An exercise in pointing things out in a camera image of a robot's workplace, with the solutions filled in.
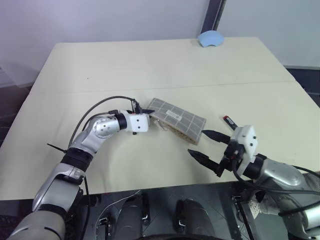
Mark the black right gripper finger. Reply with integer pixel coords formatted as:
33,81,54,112
187,148,221,173
201,129,232,145

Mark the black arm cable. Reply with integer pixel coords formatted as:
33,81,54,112
68,95,136,154
230,156,320,196

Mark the light blue fan-shaped object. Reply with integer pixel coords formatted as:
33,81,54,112
197,30,226,49

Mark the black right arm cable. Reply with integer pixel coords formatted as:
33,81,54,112
230,156,320,196

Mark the black zip tie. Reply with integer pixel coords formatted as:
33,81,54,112
46,142,68,153

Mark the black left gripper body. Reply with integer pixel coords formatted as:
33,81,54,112
126,99,145,117

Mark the red marker pen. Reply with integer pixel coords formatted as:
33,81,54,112
222,115,239,131

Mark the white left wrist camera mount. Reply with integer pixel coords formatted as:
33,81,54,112
124,109,150,134

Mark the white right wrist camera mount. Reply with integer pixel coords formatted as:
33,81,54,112
229,124,258,176

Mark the grey patterned cloth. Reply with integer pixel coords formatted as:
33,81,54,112
248,193,282,216

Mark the dark vertical wall post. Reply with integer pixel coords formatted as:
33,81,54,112
202,0,225,33

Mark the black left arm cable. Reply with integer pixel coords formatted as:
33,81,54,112
68,95,136,154

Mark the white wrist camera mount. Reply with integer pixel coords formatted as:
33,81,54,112
124,109,150,134
229,124,258,176

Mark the grey grid pattern pouch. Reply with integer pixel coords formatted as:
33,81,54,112
145,97,208,146

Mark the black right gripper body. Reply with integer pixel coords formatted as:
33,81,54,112
216,139,247,179

